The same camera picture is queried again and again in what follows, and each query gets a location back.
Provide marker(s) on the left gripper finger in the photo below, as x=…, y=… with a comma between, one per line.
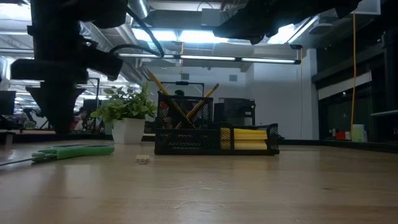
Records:
x=60, y=109

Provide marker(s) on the yellow pencil with pink eraser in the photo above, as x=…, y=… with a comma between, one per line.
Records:
x=161, y=88
x=206, y=98

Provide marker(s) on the silver binder clip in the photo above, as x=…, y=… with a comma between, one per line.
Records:
x=142, y=159

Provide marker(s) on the yellow sticky note pad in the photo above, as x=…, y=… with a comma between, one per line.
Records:
x=250, y=145
x=250, y=134

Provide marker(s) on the black mesh desk organizer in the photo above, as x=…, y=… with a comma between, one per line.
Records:
x=186, y=140

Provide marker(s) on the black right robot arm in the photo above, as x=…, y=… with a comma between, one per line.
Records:
x=311, y=12

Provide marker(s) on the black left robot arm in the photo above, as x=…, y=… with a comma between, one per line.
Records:
x=56, y=28

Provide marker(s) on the person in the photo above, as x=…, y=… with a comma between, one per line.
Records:
x=82, y=114

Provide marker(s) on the long ceiling strip light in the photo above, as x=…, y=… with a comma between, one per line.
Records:
x=205, y=58

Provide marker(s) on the dark computer monitor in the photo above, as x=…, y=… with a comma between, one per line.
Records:
x=7, y=102

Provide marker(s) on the green plant in white pot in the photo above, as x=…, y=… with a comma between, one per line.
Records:
x=127, y=130

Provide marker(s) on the black cabinet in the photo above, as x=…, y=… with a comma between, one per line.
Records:
x=237, y=109

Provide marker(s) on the small red box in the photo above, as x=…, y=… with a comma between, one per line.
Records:
x=340, y=135

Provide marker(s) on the light green box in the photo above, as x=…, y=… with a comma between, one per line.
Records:
x=358, y=133

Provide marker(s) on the black gantry frame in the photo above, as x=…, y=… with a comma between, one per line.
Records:
x=182, y=83
x=98, y=93

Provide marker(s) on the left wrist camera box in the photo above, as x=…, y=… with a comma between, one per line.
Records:
x=104, y=63

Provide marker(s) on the black aluminium table frame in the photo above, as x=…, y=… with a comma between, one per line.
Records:
x=342, y=145

